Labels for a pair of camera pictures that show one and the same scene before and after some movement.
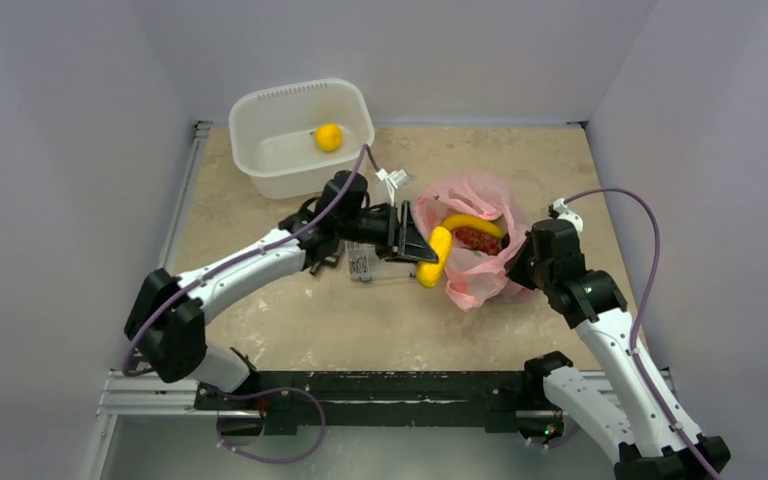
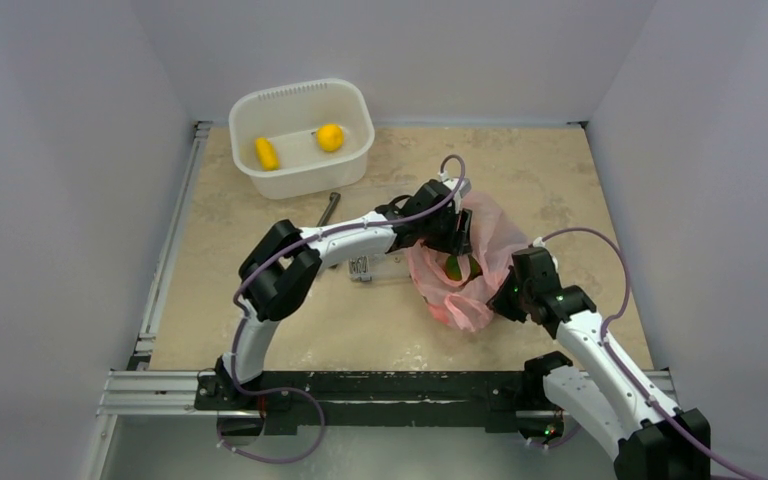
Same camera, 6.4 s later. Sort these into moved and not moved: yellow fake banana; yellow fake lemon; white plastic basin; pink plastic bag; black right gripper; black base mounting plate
Moved: pink plastic bag; yellow fake banana; black right gripper
Not moved: yellow fake lemon; white plastic basin; black base mounting plate
